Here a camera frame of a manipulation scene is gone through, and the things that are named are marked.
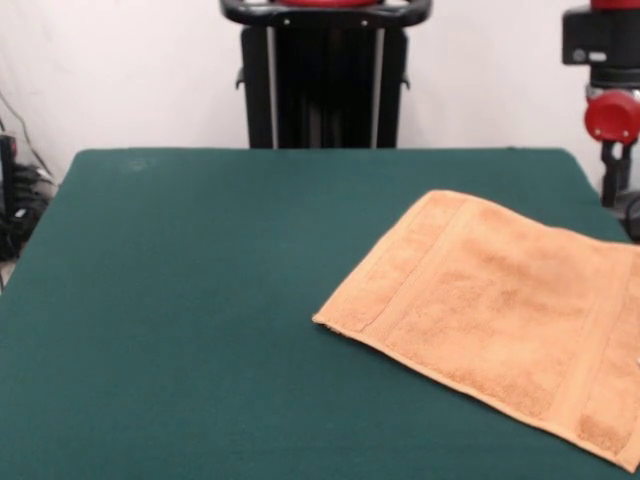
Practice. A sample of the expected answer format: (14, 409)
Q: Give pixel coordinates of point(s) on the black electronics box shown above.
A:
(8, 170)

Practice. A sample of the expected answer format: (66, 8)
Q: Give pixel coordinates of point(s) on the dark green table cloth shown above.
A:
(150, 350)

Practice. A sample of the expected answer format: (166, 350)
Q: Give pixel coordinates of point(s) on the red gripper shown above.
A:
(612, 120)

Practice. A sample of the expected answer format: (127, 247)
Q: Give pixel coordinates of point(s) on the black bag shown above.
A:
(15, 230)

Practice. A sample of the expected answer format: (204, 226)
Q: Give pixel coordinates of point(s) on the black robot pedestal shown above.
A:
(325, 100)

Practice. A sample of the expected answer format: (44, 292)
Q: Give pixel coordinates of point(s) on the orange terry towel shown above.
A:
(500, 310)

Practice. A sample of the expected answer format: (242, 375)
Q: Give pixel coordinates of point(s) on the black office chair base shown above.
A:
(634, 210)

